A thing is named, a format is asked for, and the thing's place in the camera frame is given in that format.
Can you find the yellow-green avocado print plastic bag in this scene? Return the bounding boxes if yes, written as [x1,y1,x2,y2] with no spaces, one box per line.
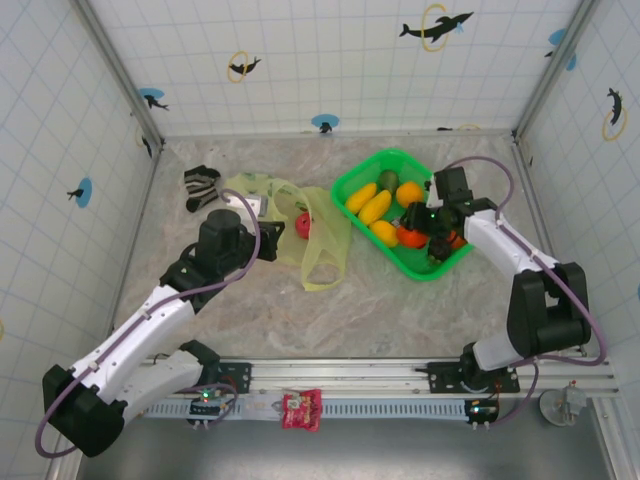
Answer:
[219,172,354,294]

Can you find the small dolphin ring sticker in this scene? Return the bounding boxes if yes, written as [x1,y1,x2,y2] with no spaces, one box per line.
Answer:
[227,49,263,84]

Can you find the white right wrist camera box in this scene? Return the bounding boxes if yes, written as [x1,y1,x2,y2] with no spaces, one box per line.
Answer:
[423,180,446,210]

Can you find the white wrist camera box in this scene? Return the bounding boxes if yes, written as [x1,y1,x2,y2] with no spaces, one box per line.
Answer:
[423,180,446,210]
[238,195,271,221]

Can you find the white slotted cable duct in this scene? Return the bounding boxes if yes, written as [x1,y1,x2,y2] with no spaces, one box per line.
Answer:
[142,399,471,420]

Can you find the clear suction cup holder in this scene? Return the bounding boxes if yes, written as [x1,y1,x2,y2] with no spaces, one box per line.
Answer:
[538,382,589,427]

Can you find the upright dolphin ring sticker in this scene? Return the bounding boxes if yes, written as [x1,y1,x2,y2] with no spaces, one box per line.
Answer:
[601,87,629,142]

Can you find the red snack packet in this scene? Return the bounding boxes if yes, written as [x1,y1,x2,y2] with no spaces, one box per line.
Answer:
[281,388,324,431]

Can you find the controller board with green light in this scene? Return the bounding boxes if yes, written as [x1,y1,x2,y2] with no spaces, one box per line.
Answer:
[187,384,240,430]
[463,397,501,431]

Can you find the green plastic basket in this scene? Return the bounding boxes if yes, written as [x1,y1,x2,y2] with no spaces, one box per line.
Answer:
[330,148,476,282]

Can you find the aluminium side rail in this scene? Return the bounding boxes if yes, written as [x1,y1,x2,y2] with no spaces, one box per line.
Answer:
[512,132,561,264]

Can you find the black and white striped sock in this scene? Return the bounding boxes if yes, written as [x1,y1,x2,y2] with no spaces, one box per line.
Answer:
[183,164,222,214]

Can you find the yellow fake lemon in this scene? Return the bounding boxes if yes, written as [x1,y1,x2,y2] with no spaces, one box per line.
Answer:
[369,219,401,249]

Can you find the large dolphin ring sticker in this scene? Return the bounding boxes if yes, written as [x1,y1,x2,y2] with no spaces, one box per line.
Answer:
[398,3,475,54]

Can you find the grey metal panel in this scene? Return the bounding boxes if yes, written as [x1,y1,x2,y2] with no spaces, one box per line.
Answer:
[74,418,614,480]

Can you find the aluminium rear rail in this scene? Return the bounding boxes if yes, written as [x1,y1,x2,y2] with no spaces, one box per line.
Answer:
[159,130,519,141]

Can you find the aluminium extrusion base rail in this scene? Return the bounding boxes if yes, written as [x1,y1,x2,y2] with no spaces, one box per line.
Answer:
[142,355,617,397]

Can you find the fake orange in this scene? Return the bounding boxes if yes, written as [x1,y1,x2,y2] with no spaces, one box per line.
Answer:
[396,181,425,209]

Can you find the aluminium corner post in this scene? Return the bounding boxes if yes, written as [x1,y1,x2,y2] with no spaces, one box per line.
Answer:
[514,0,601,141]
[74,0,166,151]

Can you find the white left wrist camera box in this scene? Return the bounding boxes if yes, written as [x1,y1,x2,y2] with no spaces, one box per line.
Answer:
[238,195,271,221]

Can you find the blue circle fish sticker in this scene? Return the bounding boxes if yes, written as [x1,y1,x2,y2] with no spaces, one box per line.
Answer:
[137,87,170,112]
[543,28,579,71]
[310,113,341,135]
[66,177,95,208]

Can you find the dark fake mangosteen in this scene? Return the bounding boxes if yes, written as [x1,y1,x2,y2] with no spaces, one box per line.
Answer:
[427,235,455,264]

